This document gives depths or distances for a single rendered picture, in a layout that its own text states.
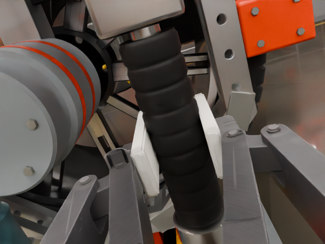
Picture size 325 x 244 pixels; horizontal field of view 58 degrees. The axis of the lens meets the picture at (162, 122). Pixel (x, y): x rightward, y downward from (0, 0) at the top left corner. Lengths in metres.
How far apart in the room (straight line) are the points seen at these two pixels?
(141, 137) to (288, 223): 1.18
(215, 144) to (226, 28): 0.25
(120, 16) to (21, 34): 0.28
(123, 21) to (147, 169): 0.08
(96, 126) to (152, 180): 0.38
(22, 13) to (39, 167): 0.21
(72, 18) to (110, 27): 0.34
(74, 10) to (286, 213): 1.13
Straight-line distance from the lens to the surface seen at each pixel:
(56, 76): 0.31
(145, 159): 0.16
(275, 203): 1.42
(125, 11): 0.16
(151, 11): 0.16
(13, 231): 0.45
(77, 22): 0.51
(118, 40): 0.94
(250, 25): 0.40
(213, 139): 0.15
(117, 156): 0.15
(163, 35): 0.16
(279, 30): 0.41
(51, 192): 0.63
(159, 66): 0.16
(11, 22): 0.43
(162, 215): 0.49
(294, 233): 1.29
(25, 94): 0.27
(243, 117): 0.42
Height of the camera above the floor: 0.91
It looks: 20 degrees down
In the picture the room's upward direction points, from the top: 18 degrees counter-clockwise
